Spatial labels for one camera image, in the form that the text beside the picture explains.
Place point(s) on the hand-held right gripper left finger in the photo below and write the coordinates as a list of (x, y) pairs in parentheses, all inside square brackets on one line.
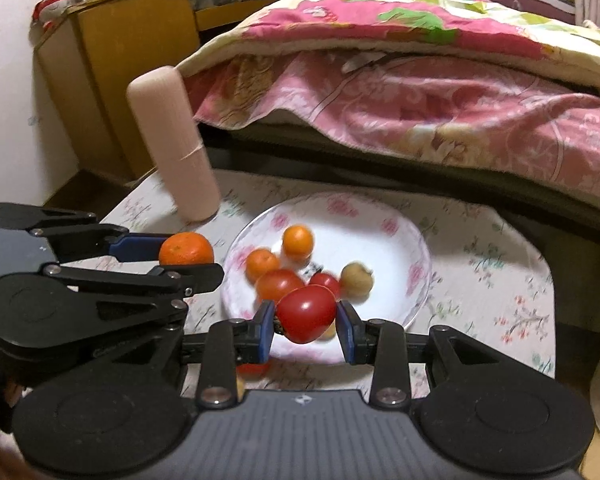
[(264, 332)]

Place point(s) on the white floral plate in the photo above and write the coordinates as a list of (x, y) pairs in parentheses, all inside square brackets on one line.
[(370, 230)]

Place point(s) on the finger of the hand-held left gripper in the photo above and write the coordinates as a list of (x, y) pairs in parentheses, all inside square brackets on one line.
[(135, 246), (195, 277)]

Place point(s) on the dark bed base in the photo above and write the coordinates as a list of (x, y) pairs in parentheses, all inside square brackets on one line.
[(430, 180)]

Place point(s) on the red white plush toy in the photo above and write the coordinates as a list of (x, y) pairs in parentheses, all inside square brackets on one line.
[(50, 7)]

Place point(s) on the orange tangerine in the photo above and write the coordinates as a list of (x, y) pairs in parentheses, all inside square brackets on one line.
[(261, 265), (298, 241), (185, 250)]

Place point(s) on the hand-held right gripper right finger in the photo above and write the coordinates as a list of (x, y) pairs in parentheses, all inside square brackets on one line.
[(346, 332)]

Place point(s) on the pink patterned blanket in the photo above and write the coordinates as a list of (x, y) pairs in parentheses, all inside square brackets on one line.
[(430, 110)]

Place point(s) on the large red tomato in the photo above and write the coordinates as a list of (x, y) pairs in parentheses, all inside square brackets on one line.
[(277, 284)]

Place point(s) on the tan longan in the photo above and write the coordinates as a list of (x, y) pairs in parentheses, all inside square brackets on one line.
[(241, 386), (331, 331), (357, 279)]

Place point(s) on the wooden desk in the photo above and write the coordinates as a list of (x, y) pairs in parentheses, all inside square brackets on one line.
[(110, 60)]

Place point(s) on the colourful floral quilt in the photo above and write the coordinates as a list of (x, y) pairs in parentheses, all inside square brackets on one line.
[(405, 15)]

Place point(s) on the floral tablecloth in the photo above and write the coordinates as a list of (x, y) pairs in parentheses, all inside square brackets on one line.
[(480, 285)]

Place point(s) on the small red tomato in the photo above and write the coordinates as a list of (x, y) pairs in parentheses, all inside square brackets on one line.
[(326, 282), (305, 315), (252, 369)]

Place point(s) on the pink paper roll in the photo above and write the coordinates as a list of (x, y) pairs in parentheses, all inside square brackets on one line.
[(175, 145)]

